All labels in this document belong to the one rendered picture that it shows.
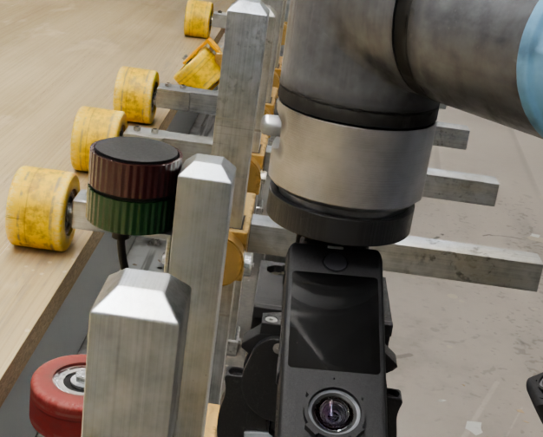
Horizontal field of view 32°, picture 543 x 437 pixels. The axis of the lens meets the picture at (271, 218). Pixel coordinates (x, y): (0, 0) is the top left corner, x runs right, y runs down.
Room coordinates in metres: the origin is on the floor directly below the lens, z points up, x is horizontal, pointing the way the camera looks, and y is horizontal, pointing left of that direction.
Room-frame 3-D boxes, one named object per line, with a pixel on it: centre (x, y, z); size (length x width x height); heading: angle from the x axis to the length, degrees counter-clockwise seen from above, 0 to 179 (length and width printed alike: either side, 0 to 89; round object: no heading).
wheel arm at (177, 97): (1.38, -0.02, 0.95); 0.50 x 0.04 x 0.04; 90
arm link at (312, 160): (0.44, -0.03, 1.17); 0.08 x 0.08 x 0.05
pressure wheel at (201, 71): (1.63, 0.16, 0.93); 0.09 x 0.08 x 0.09; 90
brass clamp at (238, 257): (0.86, 0.04, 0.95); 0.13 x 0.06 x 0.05; 0
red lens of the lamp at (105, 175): (0.59, 0.09, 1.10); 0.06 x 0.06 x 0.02
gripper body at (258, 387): (0.45, -0.03, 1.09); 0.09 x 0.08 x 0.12; 0
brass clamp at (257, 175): (1.11, 0.04, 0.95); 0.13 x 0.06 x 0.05; 0
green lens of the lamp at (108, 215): (0.59, 0.09, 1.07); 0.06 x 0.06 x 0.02
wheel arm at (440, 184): (1.13, -0.02, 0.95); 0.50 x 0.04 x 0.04; 90
